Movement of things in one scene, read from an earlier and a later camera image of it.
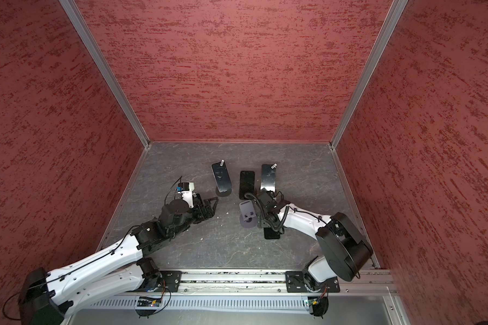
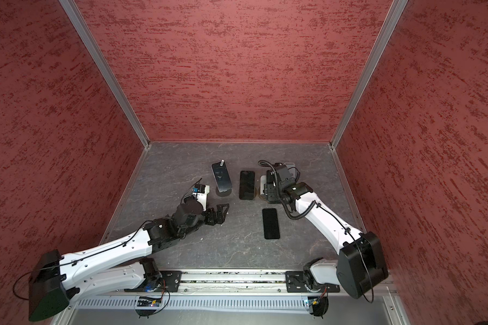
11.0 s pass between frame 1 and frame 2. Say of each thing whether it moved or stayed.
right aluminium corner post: stayed
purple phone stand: moved
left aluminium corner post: stayed
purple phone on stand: stayed
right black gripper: moved
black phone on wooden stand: stayed
